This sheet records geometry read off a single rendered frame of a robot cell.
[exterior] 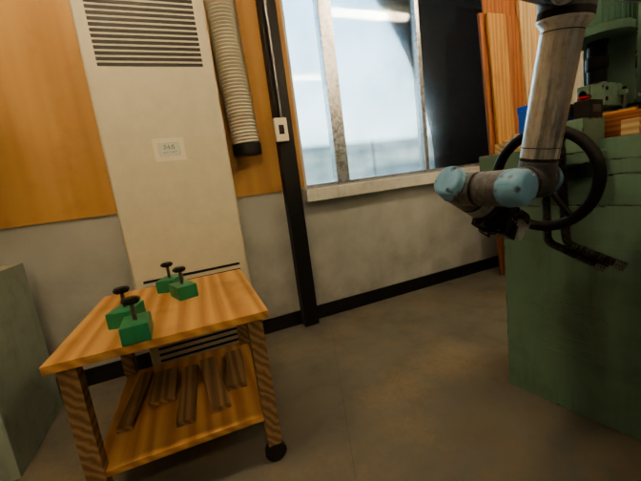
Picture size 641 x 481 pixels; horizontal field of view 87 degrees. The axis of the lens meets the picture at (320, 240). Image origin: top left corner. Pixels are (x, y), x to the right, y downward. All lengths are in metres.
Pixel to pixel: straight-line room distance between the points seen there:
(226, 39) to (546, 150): 1.57
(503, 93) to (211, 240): 2.32
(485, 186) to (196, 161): 1.30
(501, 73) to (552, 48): 2.17
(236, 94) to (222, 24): 0.33
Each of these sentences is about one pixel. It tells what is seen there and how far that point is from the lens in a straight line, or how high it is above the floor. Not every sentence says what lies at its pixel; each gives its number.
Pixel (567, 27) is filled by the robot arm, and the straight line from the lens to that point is 0.88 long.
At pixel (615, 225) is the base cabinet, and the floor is 0.65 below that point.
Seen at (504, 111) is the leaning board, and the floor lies 1.23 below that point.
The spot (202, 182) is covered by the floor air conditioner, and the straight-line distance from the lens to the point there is 1.71.
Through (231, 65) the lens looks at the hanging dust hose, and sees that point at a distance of 1.95.
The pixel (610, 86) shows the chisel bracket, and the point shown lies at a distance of 1.44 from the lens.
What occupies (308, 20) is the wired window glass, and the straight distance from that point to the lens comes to 2.48.
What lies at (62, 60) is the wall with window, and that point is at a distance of 2.14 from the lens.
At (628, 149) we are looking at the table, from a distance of 1.24.
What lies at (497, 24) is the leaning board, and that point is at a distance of 3.14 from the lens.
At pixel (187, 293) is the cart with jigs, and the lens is 1.32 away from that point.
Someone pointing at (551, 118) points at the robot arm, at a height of 0.95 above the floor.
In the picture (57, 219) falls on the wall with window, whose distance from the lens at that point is 2.06.
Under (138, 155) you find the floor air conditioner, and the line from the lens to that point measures 1.72.
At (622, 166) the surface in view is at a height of 0.82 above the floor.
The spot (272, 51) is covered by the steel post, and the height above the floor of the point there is 1.62.
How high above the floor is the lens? 0.88
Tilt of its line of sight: 10 degrees down
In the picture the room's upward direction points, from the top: 7 degrees counter-clockwise
